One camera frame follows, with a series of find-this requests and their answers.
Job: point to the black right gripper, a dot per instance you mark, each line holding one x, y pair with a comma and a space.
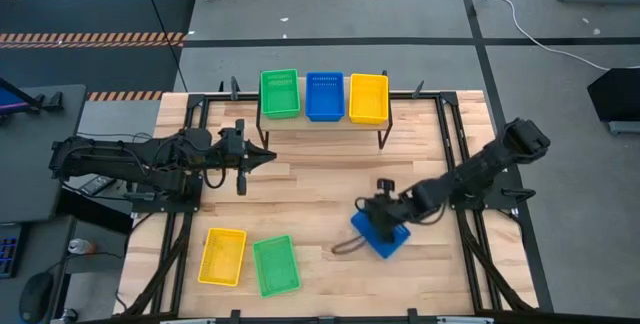
380, 211

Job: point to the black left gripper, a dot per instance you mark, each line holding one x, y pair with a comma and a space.
241, 179

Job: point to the blue plastic basket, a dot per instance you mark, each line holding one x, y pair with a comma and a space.
325, 99
388, 250

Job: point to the green plastic basket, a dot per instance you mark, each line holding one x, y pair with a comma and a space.
280, 96
276, 266

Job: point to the yellow plastic basket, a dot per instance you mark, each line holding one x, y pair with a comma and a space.
369, 101
222, 259

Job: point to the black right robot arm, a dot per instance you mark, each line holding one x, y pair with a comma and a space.
480, 166

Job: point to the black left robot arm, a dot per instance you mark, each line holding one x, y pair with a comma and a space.
150, 161

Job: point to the wooden shelf with black legs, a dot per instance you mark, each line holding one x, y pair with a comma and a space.
280, 124

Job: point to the black table clamp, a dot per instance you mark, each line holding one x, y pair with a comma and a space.
412, 315
234, 88
418, 90
235, 316

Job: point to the grey handheld controller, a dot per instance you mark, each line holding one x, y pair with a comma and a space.
97, 184

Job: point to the silver drink can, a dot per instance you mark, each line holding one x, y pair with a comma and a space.
80, 246

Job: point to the black hazard-striped mat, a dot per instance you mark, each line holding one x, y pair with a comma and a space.
90, 19

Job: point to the grey desk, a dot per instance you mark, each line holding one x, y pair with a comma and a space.
35, 164

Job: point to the blue-screen tablet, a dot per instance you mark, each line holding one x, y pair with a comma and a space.
12, 99

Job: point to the dark keyboard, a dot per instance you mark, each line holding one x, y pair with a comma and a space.
9, 251

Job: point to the black cabinet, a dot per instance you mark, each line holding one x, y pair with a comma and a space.
615, 94

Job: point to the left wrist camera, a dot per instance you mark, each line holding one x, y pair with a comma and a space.
231, 140

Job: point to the black aluminium table frame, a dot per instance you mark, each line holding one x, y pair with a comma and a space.
425, 96

